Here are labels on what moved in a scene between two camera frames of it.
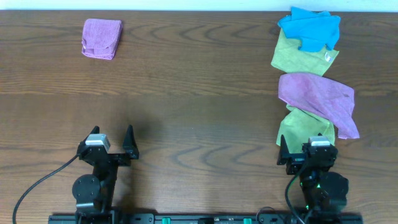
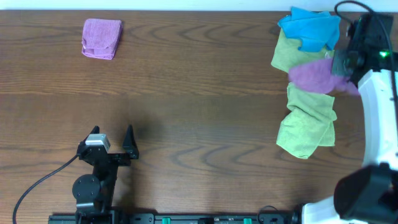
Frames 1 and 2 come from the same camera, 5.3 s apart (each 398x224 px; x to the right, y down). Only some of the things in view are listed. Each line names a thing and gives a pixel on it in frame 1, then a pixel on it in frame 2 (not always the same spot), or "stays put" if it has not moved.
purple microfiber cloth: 328,98 → 316,76
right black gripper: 295,162 → 336,66
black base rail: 254,218 stays put
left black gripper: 132,147 stays put
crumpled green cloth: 298,126 stays put
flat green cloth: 288,57 stays put
